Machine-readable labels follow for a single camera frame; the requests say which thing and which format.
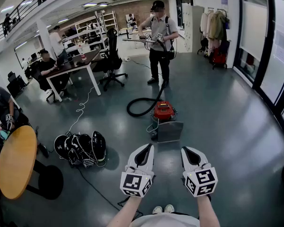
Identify white vacuum power cord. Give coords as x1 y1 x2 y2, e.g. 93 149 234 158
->
146 118 160 133

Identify red-labelled bottle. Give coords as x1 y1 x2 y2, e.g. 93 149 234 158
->
78 44 87 61

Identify black window frame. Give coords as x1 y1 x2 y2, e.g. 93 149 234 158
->
234 0 284 148

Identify round wooden table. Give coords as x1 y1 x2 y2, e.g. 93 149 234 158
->
0 125 38 200

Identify metal vacuum wand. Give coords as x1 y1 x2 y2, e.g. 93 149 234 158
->
122 38 157 44

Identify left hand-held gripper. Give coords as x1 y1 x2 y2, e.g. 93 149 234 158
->
120 143 155 198

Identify black floor cable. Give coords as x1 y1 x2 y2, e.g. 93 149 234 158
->
76 166 144 219

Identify black vacuum hose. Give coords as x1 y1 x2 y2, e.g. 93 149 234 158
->
126 41 169 118

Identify pile of black helmets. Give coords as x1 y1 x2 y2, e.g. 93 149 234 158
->
53 131 107 169

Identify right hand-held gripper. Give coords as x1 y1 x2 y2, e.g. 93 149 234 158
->
180 146 218 198

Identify black balcony railing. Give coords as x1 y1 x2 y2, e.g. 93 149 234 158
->
0 0 74 47

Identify person's white shirt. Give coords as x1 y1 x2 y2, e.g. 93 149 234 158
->
129 212 201 227

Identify red vacuum cleaner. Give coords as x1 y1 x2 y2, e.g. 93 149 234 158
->
149 100 178 140

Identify white lockers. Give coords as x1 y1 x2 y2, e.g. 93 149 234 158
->
181 3 205 54

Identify person's left forearm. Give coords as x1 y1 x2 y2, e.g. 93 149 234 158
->
106 194 143 227

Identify black office chair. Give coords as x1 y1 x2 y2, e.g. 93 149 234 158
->
98 27 129 92

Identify coat rack with clothes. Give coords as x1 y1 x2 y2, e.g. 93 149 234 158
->
197 8 231 70

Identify person's right forearm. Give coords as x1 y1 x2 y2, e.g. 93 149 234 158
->
196 194 221 227

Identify thin white floor cable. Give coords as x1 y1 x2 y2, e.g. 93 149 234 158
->
65 81 101 137

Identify white shelving unit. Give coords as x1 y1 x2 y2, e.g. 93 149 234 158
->
94 10 119 36

